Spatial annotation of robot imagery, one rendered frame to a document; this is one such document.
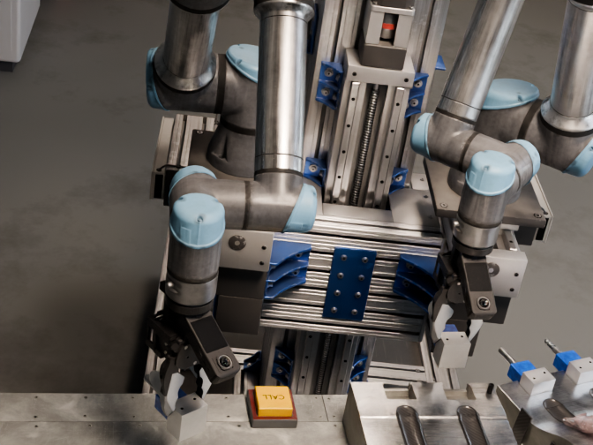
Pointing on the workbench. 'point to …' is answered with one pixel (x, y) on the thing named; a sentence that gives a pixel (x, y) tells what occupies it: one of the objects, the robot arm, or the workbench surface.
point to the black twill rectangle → (521, 426)
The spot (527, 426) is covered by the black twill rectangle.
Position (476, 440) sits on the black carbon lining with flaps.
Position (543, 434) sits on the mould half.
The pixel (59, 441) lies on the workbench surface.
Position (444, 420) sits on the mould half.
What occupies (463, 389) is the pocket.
